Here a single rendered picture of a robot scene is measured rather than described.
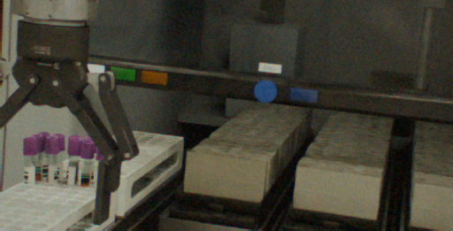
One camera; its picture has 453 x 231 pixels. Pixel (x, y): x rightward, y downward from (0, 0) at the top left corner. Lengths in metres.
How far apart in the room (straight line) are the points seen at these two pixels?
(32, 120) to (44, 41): 0.37
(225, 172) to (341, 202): 0.16
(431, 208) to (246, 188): 0.24
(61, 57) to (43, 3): 0.06
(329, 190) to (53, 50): 0.44
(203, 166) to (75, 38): 0.34
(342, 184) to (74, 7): 0.46
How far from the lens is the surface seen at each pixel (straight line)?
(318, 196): 1.22
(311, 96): 1.18
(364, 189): 1.21
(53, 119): 1.31
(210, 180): 1.24
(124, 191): 1.15
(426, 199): 1.21
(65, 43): 0.97
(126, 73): 1.23
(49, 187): 1.08
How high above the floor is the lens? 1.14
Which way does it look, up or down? 9 degrees down
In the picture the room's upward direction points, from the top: 5 degrees clockwise
